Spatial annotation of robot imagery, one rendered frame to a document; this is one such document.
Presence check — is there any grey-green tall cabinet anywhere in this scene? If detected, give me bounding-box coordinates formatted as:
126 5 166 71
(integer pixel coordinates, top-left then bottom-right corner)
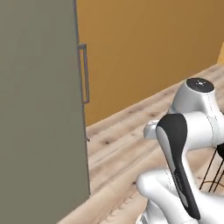
0 0 91 224

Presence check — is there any grey metal cabinet handle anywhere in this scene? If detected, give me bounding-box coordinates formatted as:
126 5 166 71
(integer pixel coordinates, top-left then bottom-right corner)
77 44 90 105

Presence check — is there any black wire stool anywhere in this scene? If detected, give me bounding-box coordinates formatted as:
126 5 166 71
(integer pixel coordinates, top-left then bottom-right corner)
199 143 224 193

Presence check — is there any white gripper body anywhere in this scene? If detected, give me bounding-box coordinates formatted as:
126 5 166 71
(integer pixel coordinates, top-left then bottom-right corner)
143 120 160 140

